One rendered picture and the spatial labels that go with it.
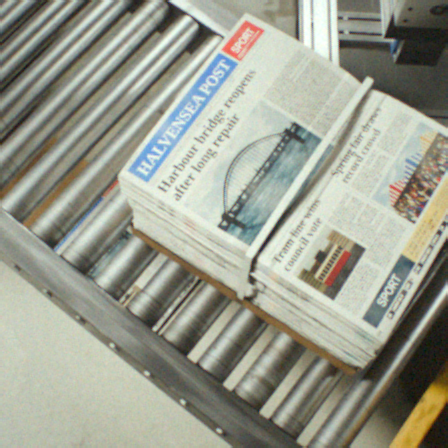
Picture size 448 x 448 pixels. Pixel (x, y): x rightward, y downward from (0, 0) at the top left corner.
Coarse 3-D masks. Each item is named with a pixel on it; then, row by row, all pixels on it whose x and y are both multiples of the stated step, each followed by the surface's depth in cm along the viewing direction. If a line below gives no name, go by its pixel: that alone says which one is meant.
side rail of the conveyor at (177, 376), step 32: (0, 224) 112; (0, 256) 118; (32, 256) 111; (64, 288) 109; (96, 288) 109; (96, 320) 108; (128, 320) 108; (128, 352) 106; (160, 352) 106; (160, 384) 109; (192, 384) 105; (224, 416) 104; (256, 416) 104
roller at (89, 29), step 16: (112, 0) 127; (128, 0) 128; (96, 16) 126; (112, 16) 127; (80, 32) 125; (96, 32) 126; (48, 48) 124; (64, 48) 123; (80, 48) 125; (32, 64) 123; (48, 64) 122; (64, 64) 124; (16, 80) 122; (32, 80) 121; (48, 80) 123; (0, 96) 120; (16, 96) 120; (32, 96) 121; (0, 112) 119; (16, 112) 120; (0, 128) 119
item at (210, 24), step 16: (144, 0) 133; (176, 0) 128; (192, 0) 128; (208, 0) 128; (176, 16) 130; (192, 16) 127; (208, 16) 127; (224, 16) 127; (160, 32) 138; (208, 32) 127; (224, 32) 126; (192, 48) 135
